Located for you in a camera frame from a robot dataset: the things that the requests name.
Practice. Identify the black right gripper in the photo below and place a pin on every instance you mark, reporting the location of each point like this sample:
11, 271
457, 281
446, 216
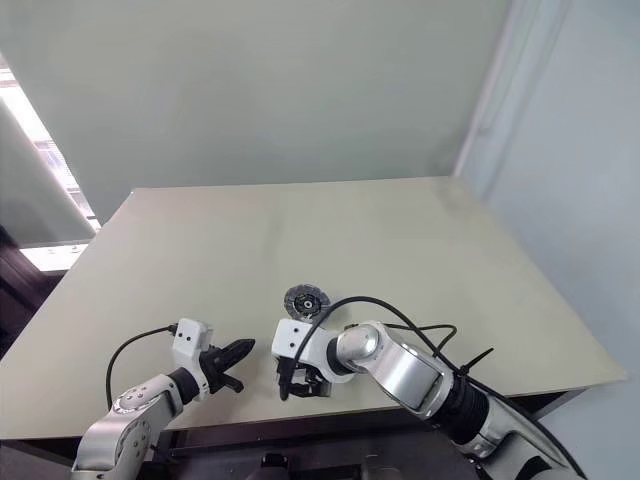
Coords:
312, 372

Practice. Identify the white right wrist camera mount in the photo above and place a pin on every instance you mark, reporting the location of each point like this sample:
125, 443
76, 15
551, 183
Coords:
287, 340

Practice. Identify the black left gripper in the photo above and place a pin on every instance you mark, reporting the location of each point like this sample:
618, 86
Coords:
214, 370

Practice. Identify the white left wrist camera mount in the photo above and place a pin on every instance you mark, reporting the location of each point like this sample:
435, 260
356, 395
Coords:
190, 340

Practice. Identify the dark rounded shape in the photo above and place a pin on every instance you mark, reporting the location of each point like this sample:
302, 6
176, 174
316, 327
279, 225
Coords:
275, 467

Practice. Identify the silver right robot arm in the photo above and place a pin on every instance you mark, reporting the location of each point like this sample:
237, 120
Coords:
410, 375

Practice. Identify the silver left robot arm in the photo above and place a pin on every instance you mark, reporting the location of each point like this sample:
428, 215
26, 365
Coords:
130, 425

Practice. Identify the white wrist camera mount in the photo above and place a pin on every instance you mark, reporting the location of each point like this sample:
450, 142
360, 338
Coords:
190, 340
287, 340

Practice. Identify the black table frame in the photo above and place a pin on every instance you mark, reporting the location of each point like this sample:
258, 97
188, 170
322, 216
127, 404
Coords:
300, 430

